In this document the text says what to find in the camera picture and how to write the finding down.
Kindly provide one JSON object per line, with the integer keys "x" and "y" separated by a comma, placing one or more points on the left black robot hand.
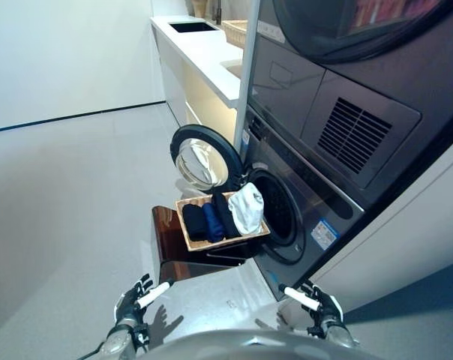
{"x": 131, "y": 303}

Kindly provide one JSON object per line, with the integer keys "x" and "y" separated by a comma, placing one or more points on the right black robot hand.
{"x": 326, "y": 307}

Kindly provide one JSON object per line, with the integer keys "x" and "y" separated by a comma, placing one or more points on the blue garment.
{"x": 212, "y": 225}

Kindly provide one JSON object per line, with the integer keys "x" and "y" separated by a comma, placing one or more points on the white garment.
{"x": 247, "y": 210}

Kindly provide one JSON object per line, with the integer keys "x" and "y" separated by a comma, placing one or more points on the black garment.
{"x": 194, "y": 223}
{"x": 224, "y": 217}

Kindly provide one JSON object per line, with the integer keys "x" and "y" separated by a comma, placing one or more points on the grey front-load washing machine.
{"x": 324, "y": 202}

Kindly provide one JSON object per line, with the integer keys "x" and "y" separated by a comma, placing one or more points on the round glass washing machine door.
{"x": 211, "y": 138}

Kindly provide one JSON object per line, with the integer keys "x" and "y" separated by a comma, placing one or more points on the small blue round sticker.
{"x": 273, "y": 280}

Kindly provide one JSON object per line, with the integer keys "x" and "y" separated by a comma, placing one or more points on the glossy brown wooden stool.
{"x": 170, "y": 243}

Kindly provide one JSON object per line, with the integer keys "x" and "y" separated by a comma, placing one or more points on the colourful instruction sticker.
{"x": 325, "y": 233}

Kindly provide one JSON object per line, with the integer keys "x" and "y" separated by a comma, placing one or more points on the grey robot torso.
{"x": 249, "y": 347}

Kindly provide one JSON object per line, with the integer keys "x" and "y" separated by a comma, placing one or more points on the rectangular wicker laundry basket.
{"x": 204, "y": 244}

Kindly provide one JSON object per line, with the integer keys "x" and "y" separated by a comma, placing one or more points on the black folded garment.
{"x": 194, "y": 223}

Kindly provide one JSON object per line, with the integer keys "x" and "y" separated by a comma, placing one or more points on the blue white energy label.
{"x": 246, "y": 137}

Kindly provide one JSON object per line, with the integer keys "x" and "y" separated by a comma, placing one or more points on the dark grey stacked dryer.
{"x": 361, "y": 86}

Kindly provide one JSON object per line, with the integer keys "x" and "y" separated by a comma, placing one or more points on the white counter cabinet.
{"x": 196, "y": 48}

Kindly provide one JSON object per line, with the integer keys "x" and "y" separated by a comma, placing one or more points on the black rectangular sink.
{"x": 191, "y": 27}

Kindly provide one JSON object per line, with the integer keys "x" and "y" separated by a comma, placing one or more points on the small wicker counter basket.
{"x": 236, "y": 32}

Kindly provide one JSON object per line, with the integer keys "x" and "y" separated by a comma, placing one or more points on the beige vase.
{"x": 199, "y": 6}

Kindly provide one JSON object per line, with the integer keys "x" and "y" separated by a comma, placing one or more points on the dark faucet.
{"x": 217, "y": 10}

